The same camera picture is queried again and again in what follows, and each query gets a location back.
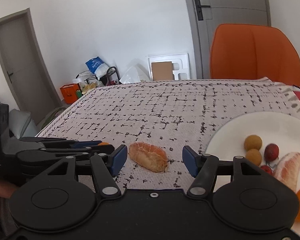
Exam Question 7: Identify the white bowl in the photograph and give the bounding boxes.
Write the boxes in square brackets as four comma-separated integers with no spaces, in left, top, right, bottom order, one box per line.
[204,112,300,240]

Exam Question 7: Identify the black door handle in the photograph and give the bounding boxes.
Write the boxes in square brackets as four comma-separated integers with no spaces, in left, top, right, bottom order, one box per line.
[194,0,211,21]

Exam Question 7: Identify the clear plastic bag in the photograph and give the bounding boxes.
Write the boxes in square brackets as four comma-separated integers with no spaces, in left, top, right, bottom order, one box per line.
[119,64,149,84]

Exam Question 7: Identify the yellow bundle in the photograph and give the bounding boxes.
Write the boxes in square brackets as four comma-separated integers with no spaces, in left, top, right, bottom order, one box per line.
[82,83,98,93]

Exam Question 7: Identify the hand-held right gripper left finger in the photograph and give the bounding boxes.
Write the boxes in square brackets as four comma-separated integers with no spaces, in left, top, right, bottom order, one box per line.
[47,144,128,198]

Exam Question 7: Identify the grey framed door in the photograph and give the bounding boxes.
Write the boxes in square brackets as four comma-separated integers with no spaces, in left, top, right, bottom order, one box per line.
[0,8,63,125]

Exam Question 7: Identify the orange box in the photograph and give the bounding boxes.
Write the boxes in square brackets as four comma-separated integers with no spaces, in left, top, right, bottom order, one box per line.
[59,83,81,105]

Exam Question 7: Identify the peeled pomelo segment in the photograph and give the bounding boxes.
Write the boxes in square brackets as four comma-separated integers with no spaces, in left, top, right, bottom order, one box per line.
[273,152,300,193]
[129,142,169,173]

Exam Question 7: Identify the person's left hand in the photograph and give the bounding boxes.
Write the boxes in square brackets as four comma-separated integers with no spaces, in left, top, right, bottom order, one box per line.
[0,180,17,217]

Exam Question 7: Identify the black wire rack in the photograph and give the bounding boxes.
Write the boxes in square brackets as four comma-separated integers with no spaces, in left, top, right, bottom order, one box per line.
[76,66,120,87]

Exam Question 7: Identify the brown longan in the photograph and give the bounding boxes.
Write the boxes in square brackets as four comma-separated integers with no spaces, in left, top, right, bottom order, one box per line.
[244,135,262,151]
[245,149,262,166]

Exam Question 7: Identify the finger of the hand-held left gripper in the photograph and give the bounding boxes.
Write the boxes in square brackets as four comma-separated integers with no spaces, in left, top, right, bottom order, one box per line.
[20,137,103,149]
[16,145,116,167]

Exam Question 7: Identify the orange chair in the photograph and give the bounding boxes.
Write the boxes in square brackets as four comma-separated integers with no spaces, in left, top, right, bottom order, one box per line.
[209,24,300,87]

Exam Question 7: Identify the brown cardboard sheet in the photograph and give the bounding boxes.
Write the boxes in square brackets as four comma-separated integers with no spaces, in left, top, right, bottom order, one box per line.
[151,61,174,80]

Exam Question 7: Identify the green bag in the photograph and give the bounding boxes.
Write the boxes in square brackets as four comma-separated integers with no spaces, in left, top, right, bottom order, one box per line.
[41,106,67,128]

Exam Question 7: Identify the patterned white tablecloth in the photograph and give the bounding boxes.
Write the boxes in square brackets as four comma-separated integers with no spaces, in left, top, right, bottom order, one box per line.
[36,77,300,190]

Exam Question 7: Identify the blue and white bag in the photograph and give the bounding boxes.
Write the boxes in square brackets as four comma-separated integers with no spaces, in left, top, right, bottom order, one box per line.
[85,56,110,78]

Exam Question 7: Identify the white foam packaging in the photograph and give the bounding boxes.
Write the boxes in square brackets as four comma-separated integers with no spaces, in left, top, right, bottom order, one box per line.
[147,53,190,82]

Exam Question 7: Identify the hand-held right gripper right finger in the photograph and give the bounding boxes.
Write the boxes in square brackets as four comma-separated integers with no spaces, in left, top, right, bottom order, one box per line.
[182,145,262,198]

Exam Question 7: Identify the grey padded seat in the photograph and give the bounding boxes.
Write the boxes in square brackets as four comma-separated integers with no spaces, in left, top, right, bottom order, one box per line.
[7,109,38,140]

